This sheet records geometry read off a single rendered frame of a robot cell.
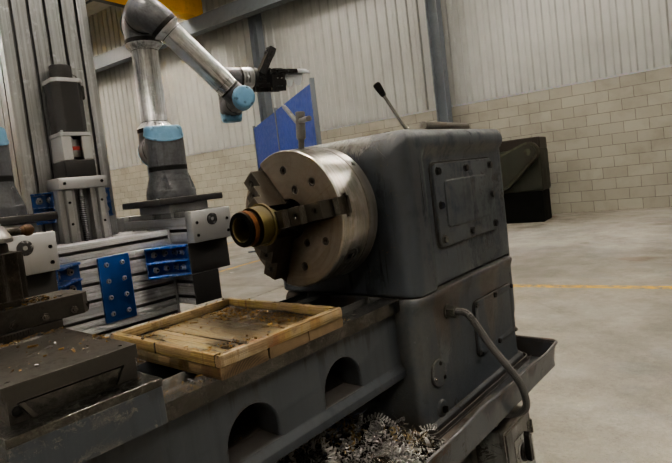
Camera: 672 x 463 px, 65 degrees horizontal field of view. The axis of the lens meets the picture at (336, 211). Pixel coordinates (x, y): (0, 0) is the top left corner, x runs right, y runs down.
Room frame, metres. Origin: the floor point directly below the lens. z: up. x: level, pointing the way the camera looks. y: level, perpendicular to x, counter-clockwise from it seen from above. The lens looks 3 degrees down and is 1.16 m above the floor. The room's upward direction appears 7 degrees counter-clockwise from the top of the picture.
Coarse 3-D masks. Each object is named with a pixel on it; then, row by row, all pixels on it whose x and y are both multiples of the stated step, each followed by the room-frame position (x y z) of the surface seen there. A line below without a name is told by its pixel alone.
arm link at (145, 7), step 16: (128, 0) 1.67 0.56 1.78; (144, 0) 1.65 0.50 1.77; (128, 16) 1.66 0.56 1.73; (144, 16) 1.64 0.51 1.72; (160, 16) 1.64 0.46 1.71; (144, 32) 1.71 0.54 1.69; (160, 32) 1.65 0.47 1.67; (176, 32) 1.67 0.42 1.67; (176, 48) 1.68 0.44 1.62; (192, 48) 1.69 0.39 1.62; (192, 64) 1.70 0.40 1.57; (208, 64) 1.71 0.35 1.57; (208, 80) 1.73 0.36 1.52; (224, 80) 1.73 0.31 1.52; (224, 96) 1.75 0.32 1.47; (240, 96) 1.73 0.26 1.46; (240, 112) 1.83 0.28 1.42
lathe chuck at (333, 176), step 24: (264, 168) 1.25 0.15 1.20; (288, 168) 1.19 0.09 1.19; (312, 168) 1.15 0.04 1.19; (336, 168) 1.15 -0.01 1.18; (288, 192) 1.20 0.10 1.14; (312, 192) 1.15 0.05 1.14; (336, 192) 1.11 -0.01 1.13; (360, 192) 1.16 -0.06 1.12; (336, 216) 1.11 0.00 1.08; (360, 216) 1.14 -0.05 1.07; (312, 240) 1.16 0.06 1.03; (336, 240) 1.12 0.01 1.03; (360, 240) 1.16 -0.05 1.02; (264, 264) 1.27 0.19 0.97; (312, 264) 1.17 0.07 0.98; (336, 264) 1.13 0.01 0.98
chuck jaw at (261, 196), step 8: (248, 176) 1.22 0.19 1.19; (256, 176) 1.22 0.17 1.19; (264, 176) 1.23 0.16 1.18; (248, 184) 1.23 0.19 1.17; (256, 184) 1.21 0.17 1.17; (264, 184) 1.21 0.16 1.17; (272, 184) 1.23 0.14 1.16; (256, 192) 1.18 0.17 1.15; (264, 192) 1.19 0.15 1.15; (272, 192) 1.21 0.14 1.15; (248, 200) 1.20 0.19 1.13; (256, 200) 1.15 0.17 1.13; (264, 200) 1.17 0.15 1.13; (272, 200) 1.18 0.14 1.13; (280, 200) 1.20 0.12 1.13; (288, 200) 1.22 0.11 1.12; (272, 208) 1.18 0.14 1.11; (280, 208) 1.21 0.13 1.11; (288, 208) 1.24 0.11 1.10
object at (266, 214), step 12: (264, 204) 1.13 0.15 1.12; (240, 216) 1.09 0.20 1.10; (252, 216) 1.08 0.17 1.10; (264, 216) 1.10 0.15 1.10; (240, 228) 1.12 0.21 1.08; (252, 228) 1.07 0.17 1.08; (264, 228) 1.09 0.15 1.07; (276, 228) 1.11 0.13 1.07; (240, 240) 1.10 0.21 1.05; (252, 240) 1.07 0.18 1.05; (264, 240) 1.10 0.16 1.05
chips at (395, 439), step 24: (336, 432) 1.09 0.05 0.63; (360, 432) 1.21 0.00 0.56; (384, 432) 1.20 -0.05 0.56; (408, 432) 1.09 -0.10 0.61; (288, 456) 1.11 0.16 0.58; (312, 456) 1.11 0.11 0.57; (336, 456) 1.05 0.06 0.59; (360, 456) 1.13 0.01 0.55; (384, 456) 1.02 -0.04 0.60; (408, 456) 1.05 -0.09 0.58
